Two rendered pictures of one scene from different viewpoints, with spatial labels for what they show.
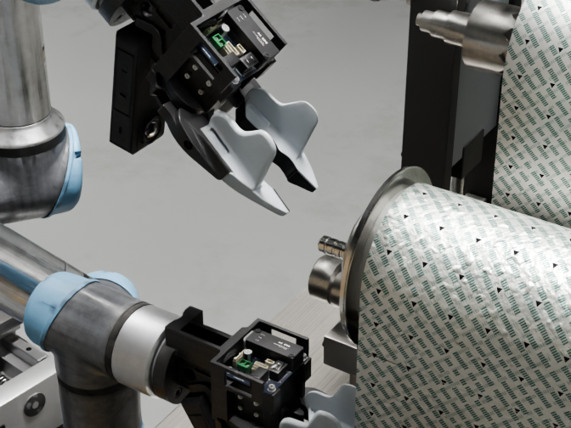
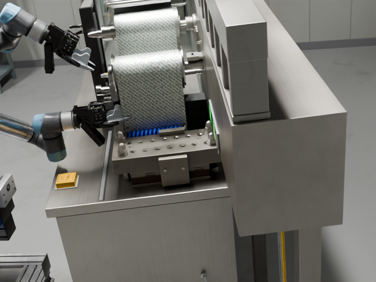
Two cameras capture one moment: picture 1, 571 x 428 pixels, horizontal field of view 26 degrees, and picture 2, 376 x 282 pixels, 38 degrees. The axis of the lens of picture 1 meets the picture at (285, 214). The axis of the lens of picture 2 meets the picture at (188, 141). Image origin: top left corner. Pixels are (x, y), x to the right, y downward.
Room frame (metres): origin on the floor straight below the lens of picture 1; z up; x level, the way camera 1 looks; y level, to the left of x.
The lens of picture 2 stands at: (-0.95, 0.78, 1.98)
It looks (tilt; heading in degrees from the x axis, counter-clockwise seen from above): 28 degrees down; 327
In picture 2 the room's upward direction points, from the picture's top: 7 degrees counter-clockwise
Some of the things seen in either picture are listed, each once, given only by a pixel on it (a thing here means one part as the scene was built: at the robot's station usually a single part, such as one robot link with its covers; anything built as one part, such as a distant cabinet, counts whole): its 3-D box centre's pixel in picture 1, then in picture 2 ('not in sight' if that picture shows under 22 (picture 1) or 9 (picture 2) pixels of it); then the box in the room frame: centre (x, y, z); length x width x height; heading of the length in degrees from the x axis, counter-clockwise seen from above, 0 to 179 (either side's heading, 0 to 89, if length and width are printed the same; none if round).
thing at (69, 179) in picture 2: not in sight; (66, 180); (0.80, 0.20, 0.91); 0.07 x 0.07 x 0.02; 57
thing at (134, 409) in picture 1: (101, 397); (52, 145); (0.92, 0.18, 1.01); 0.11 x 0.08 x 0.11; 6
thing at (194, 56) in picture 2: not in sight; (194, 55); (0.64, -0.34, 1.28); 0.06 x 0.05 x 0.02; 57
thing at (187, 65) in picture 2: not in sight; (193, 64); (0.65, -0.33, 1.25); 0.07 x 0.04 x 0.04; 57
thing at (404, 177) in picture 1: (389, 256); (114, 74); (0.81, -0.08, 1.25); 0.15 x 0.01 x 0.15; 147
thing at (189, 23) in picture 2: not in sight; (187, 23); (0.86, -0.47, 1.33); 0.07 x 0.07 x 0.07; 57
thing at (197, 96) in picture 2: not in sight; (166, 123); (0.75, -0.24, 1.00); 0.33 x 0.07 x 0.20; 57
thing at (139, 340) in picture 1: (161, 351); (69, 120); (0.86, 0.11, 1.11); 0.08 x 0.05 x 0.08; 147
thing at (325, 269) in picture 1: (328, 278); (99, 90); (0.88, -0.04, 1.18); 0.04 x 0.02 x 0.04; 147
